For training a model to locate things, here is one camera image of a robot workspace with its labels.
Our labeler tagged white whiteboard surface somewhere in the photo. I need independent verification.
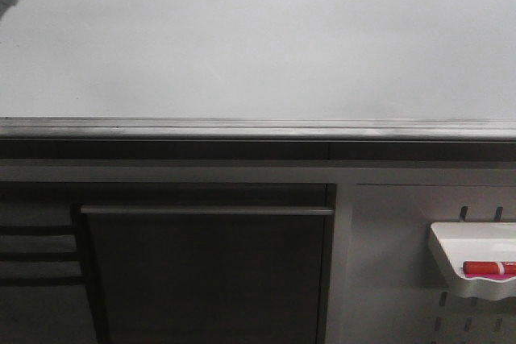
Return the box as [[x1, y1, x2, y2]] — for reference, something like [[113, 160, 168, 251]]
[[1, 0, 515, 140]]

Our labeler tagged red whiteboard marker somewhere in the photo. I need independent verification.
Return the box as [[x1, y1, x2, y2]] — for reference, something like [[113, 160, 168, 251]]
[[463, 261, 516, 276]]

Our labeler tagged white pegboard panel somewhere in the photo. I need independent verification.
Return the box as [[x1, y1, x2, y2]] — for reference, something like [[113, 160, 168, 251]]
[[344, 184, 515, 343]]

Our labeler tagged white wavy-edged tray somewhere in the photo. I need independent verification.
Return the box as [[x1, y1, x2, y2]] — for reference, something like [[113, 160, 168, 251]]
[[428, 222, 515, 301]]

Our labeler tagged pink marker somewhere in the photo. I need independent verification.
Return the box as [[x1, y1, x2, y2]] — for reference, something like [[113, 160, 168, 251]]
[[464, 274, 516, 281]]

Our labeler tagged silver drawer handle bar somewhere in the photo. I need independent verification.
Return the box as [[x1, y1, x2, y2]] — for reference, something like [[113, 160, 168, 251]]
[[81, 205, 335, 216]]

